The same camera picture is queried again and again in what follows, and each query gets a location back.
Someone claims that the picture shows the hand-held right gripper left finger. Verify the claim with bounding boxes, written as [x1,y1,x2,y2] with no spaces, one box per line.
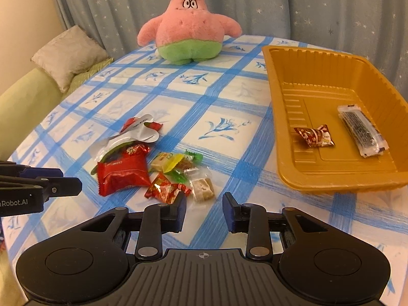
[78,192,187,261]

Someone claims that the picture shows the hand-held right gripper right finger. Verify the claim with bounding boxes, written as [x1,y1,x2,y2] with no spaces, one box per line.
[222,192,329,261]

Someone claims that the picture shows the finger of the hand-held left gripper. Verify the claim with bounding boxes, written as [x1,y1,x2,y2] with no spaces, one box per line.
[0,162,64,179]
[0,176,83,199]

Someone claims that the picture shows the red patterned candy packet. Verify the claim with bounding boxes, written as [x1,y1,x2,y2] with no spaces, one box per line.
[293,124,336,149]
[144,173,192,205]
[126,143,150,158]

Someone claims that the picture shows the clear packet with beige nougat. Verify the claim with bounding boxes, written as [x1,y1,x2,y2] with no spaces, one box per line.
[188,167,215,202]

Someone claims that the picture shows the green clear packet brown filling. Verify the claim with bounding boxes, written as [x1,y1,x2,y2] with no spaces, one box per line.
[164,149,205,185]

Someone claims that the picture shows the yellow green candy packet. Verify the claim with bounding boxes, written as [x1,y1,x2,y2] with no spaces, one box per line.
[150,152,185,173]

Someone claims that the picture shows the green dark snack packet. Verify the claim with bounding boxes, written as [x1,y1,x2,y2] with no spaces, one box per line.
[91,145,128,176]

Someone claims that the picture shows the large glossy red packet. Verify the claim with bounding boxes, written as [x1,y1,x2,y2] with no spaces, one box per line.
[96,151,153,197]

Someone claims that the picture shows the red and white foil packet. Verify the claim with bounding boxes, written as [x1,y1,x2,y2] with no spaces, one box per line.
[120,113,164,143]

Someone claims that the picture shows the golden plastic tray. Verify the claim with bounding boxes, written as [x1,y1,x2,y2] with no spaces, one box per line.
[261,45,408,195]

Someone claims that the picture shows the green sofa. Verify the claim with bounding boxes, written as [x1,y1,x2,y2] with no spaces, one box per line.
[0,57,113,160]

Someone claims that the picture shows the beige cushion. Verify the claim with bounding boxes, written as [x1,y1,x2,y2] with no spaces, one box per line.
[31,25,109,93]

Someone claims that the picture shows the blue checked tablecloth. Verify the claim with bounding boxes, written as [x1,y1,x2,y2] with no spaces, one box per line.
[0,33,408,294]

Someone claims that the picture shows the clear packet with dark bar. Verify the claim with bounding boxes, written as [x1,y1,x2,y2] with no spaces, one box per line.
[337,104,390,158]

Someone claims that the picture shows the pink starfish plush toy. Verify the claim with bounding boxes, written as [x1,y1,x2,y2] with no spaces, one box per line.
[137,0,240,65]

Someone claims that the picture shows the blue star-print curtain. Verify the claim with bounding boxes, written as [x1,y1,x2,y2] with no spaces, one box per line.
[49,0,408,86]

